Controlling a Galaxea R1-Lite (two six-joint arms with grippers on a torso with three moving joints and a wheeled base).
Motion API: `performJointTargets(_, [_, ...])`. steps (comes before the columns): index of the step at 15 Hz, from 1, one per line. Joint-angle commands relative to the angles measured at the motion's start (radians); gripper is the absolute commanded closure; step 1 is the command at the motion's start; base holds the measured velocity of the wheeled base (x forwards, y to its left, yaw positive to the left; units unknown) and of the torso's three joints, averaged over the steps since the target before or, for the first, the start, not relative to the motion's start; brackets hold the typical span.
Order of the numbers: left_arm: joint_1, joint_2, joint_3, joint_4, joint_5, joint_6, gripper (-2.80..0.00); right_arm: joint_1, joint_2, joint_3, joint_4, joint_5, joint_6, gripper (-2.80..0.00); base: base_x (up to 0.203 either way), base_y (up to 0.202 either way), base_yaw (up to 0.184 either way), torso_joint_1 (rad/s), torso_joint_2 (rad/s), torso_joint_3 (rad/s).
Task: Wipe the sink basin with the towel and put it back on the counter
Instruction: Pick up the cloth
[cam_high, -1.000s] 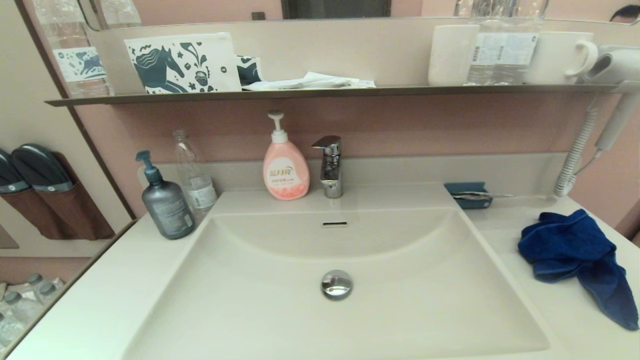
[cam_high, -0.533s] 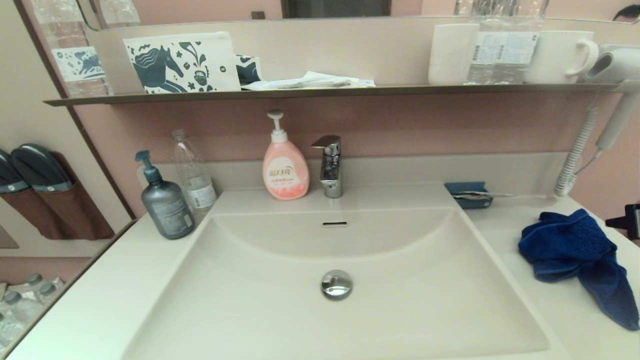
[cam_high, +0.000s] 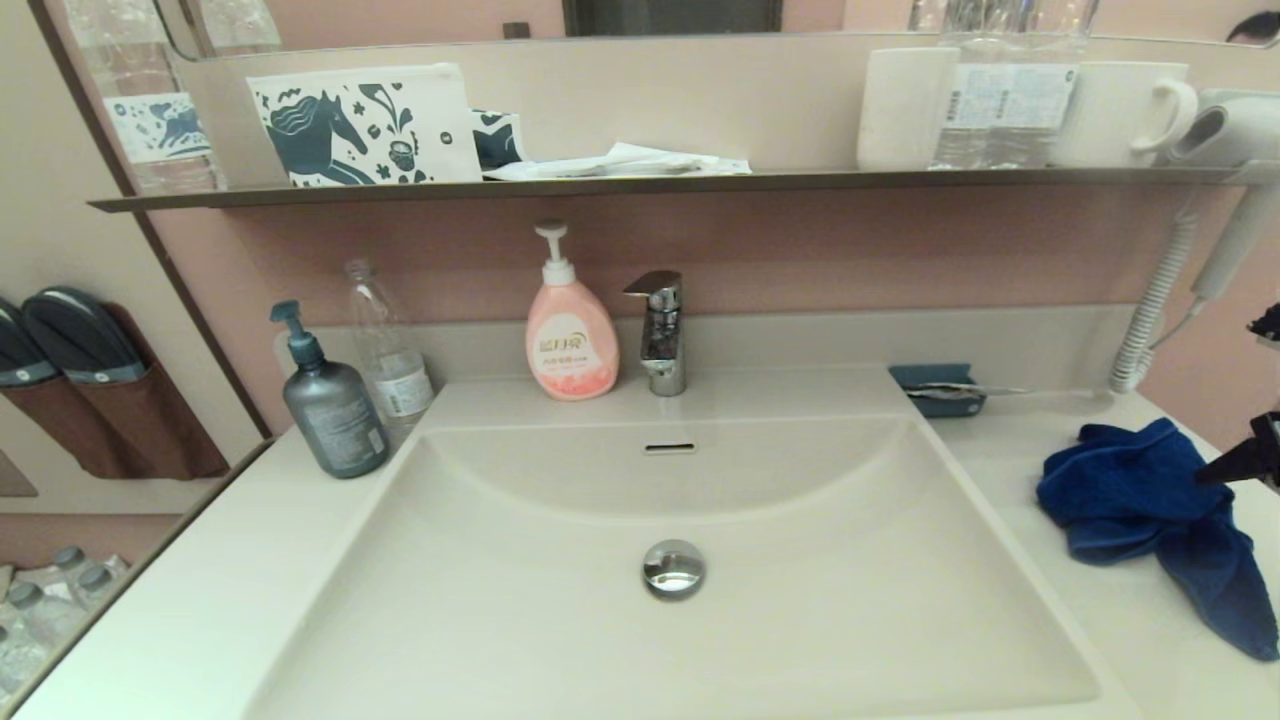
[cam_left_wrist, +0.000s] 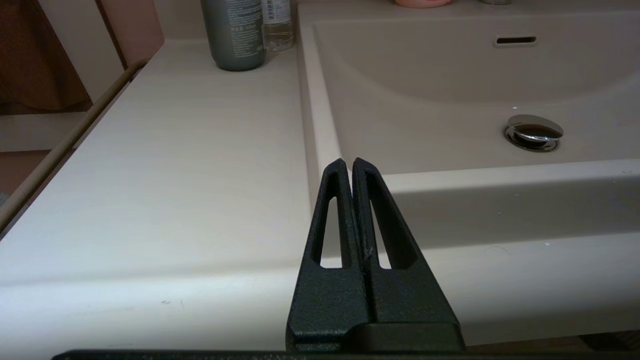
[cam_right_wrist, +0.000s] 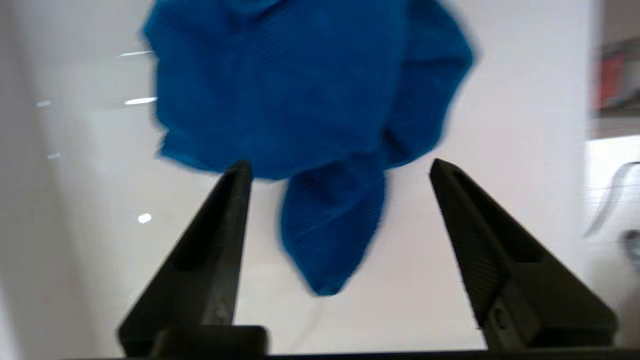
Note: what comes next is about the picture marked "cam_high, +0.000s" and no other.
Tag blue microfibre cloth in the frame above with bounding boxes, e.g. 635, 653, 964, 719
1035, 418, 1280, 661

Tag chrome faucet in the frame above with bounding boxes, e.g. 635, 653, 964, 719
622, 269, 689, 398

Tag white vanity sink basin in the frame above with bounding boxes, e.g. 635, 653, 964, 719
245, 370, 1101, 720

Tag white packaged toothbrush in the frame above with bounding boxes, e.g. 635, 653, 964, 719
905, 383, 1026, 401

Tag clear labelled water bottle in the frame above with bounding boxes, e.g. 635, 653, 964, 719
930, 0, 1006, 171
1000, 0, 1101, 169

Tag blue rectangular tray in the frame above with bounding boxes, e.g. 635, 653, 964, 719
888, 363, 988, 418

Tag white ribbed cup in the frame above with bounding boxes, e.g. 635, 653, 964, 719
856, 47, 961, 172

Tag chrome drain stopper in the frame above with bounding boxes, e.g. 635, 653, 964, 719
642, 539, 707, 601

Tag white plastic amenity packets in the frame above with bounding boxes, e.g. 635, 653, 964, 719
483, 142, 753, 182

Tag pink hand soap pump bottle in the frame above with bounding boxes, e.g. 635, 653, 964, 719
525, 221, 621, 402

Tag small dark print pouch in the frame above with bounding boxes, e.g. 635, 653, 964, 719
470, 109, 527, 173

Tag white horse print pouch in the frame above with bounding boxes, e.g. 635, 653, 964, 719
245, 62, 484, 188

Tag clear empty plastic bottle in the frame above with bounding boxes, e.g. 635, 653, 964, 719
344, 258, 436, 446

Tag grey pump bottle teal nozzle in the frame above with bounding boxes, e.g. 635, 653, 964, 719
269, 300, 391, 480

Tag brown fabric slipper pocket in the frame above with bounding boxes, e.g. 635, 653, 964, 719
0, 372, 123, 481
68, 303, 231, 481

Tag water bottle horse label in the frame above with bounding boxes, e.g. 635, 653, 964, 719
62, 0, 226, 196

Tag capped plastic water bottle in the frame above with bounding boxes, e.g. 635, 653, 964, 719
0, 582, 81, 681
48, 546, 101, 601
70, 560, 131, 616

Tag dark grey slipper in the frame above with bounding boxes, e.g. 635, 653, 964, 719
20, 286, 146, 385
0, 296, 59, 389

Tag white coiled dryer cord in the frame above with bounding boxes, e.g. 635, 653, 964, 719
1108, 212, 1201, 394

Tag white wall hair dryer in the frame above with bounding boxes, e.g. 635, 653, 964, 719
1165, 88, 1280, 301

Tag white ribbed mug with handle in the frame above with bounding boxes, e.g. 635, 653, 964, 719
1048, 62, 1199, 169

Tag dark metal wall shelf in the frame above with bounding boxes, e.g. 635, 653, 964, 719
88, 165, 1280, 213

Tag wall mirror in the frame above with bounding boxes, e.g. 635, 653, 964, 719
155, 0, 1280, 61

